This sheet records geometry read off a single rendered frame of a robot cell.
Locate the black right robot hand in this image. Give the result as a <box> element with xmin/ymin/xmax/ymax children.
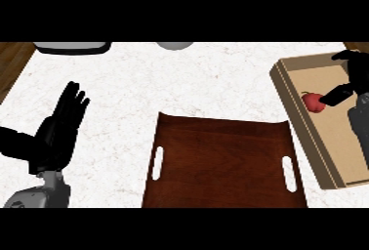
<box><xmin>319</xmin><ymin>49</ymin><xmax>369</xmax><ymax>107</ymax></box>

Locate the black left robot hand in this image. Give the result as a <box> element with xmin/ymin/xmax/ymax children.
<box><xmin>0</xmin><ymin>80</ymin><xmax>93</xmax><ymax>176</ymax></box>

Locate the red bell pepper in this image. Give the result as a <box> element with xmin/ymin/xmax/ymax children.
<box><xmin>300</xmin><ymin>91</ymin><xmax>329</xmax><ymax>114</ymax></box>

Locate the cardboard box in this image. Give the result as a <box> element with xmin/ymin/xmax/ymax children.
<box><xmin>269</xmin><ymin>51</ymin><xmax>369</xmax><ymax>190</ymax></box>

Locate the dark brown wooden tray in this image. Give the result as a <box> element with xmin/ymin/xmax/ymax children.
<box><xmin>140</xmin><ymin>111</ymin><xmax>309</xmax><ymax>209</ymax></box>

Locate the grey black-rimmed appliance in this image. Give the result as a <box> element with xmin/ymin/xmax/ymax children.
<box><xmin>31</xmin><ymin>41</ymin><xmax>114</xmax><ymax>56</ymax></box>

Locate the grey round object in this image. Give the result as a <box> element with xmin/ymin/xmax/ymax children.
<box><xmin>155</xmin><ymin>41</ymin><xmax>195</xmax><ymax>52</ymax></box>

